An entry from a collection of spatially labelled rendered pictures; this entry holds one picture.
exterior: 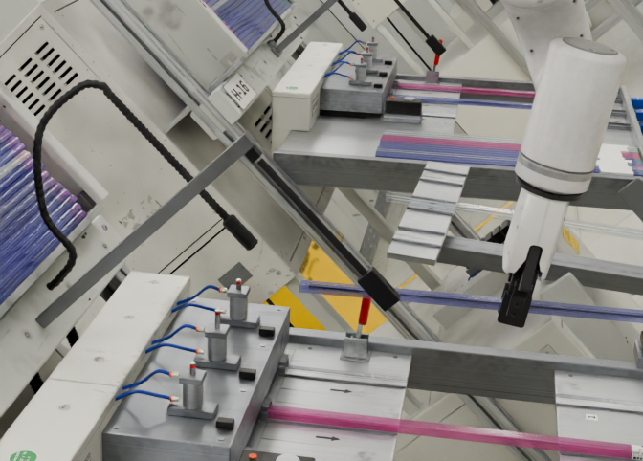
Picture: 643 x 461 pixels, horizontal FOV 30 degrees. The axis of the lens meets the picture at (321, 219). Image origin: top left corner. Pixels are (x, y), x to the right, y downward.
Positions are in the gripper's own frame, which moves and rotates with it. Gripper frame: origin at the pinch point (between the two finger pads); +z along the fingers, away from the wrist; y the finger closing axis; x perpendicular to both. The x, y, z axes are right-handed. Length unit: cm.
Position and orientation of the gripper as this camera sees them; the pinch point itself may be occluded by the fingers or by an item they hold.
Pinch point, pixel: (514, 304)
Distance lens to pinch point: 142.5
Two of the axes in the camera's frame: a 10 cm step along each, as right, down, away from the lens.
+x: 9.7, 2.4, -0.7
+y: -1.5, 3.5, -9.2
